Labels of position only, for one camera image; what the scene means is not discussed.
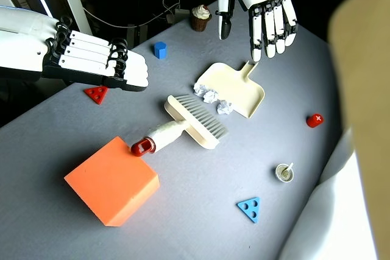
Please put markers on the cream plastic dustpan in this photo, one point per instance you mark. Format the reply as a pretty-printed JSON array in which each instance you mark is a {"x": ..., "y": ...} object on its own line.
[{"x": 234, "y": 85}]

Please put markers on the white paper ball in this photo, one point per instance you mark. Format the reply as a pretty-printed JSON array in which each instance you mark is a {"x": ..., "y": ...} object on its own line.
[
  {"x": 225, "y": 107},
  {"x": 211, "y": 96},
  {"x": 200, "y": 90}
]

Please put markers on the cream hand broom grey bristles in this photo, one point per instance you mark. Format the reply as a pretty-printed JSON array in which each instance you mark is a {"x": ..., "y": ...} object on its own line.
[{"x": 195, "y": 129}]

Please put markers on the toy cupcake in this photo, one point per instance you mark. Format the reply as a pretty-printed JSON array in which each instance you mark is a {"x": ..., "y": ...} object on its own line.
[{"x": 200, "y": 18}]

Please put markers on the red triangle block with holes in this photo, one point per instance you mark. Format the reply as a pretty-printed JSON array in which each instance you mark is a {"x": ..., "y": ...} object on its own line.
[{"x": 97, "y": 93}]

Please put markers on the blue hexagonal block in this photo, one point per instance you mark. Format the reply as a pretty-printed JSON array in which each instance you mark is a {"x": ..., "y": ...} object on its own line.
[{"x": 160, "y": 50}]

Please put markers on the blurred beige panel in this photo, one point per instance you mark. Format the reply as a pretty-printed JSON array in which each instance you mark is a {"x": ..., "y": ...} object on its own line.
[{"x": 362, "y": 59}]

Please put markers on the red cylinder with white cross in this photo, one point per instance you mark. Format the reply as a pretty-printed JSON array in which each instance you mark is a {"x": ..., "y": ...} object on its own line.
[{"x": 314, "y": 120}]

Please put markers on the orange foam block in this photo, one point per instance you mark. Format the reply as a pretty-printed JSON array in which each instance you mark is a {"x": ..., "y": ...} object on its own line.
[{"x": 109, "y": 181}]

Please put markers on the small white spoon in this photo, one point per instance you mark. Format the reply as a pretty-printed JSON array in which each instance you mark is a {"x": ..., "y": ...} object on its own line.
[{"x": 289, "y": 167}]

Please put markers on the small toy bowl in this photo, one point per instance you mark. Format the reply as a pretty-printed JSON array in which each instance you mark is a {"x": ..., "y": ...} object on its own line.
[{"x": 281, "y": 177}]

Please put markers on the grey table cloth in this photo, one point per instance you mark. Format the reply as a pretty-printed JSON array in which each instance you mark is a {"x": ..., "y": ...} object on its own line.
[{"x": 198, "y": 181}]

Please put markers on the blue triangle block with holes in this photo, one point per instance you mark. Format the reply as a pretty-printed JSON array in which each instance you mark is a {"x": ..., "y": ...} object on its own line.
[{"x": 254, "y": 212}]

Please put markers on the white robot body shell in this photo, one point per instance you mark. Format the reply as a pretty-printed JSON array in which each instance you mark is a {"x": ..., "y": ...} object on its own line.
[{"x": 332, "y": 211}]

